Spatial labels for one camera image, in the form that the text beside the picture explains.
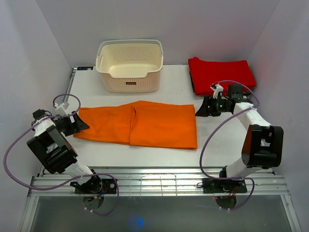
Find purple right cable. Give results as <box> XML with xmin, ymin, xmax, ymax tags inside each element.
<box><xmin>195</xmin><ymin>80</ymin><xmax>260</xmax><ymax>211</ymax></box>

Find purple cable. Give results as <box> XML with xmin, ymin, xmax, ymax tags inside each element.
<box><xmin>3</xmin><ymin>93</ymin><xmax>119</xmax><ymax>216</ymax></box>
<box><xmin>195</xmin><ymin>80</ymin><xmax>260</xmax><ymax>211</ymax></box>

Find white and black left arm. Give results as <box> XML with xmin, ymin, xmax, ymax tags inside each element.
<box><xmin>27</xmin><ymin>109</ymin><xmax>103</xmax><ymax>194</ymax></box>

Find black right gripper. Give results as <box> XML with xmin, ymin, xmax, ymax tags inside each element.
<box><xmin>194</xmin><ymin>95</ymin><xmax>229</xmax><ymax>117</ymax></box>

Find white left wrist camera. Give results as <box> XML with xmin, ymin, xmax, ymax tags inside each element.
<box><xmin>55</xmin><ymin>102</ymin><xmax>71</xmax><ymax>118</ymax></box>

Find aluminium rail frame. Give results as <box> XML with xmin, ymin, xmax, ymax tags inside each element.
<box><xmin>19</xmin><ymin>67</ymin><xmax>302</xmax><ymax>232</ymax></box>

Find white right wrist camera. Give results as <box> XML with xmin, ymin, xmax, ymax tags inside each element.
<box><xmin>210</xmin><ymin>83</ymin><xmax>224</xmax><ymax>99</ymax></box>

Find small black label device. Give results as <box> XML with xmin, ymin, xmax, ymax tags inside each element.
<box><xmin>77</xmin><ymin>66</ymin><xmax>93</xmax><ymax>71</ymax></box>

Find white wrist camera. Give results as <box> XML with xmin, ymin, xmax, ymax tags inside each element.
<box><xmin>210</xmin><ymin>83</ymin><xmax>224</xmax><ymax>99</ymax></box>
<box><xmin>55</xmin><ymin>102</ymin><xmax>71</xmax><ymax>118</ymax></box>

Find folded red trousers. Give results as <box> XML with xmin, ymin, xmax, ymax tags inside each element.
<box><xmin>188</xmin><ymin>57</ymin><xmax>256</xmax><ymax>96</ymax></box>

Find orange trousers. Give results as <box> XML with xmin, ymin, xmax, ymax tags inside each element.
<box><xmin>74</xmin><ymin>101</ymin><xmax>198</xmax><ymax>149</ymax></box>

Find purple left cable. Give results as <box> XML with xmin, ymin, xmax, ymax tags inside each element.
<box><xmin>3</xmin><ymin>93</ymin><xmax>119</xmax><ymax>216</ymax></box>

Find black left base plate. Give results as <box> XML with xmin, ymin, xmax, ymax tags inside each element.
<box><xmin>70</xmin><ymin>179</ymin><xmax>116</xmax><ymax>195</ymax></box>

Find cream perforated plastic basket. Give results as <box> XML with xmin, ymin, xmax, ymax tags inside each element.
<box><xmin>96</xmin><ymin>39</ymin><xmax>164</xmax><ymax>93</ymax></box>

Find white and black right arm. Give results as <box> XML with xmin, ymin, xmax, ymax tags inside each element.
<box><xmin>196</xmin><ymin>81</ymin><xmax>284</xmax><ymax>197</ymax></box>

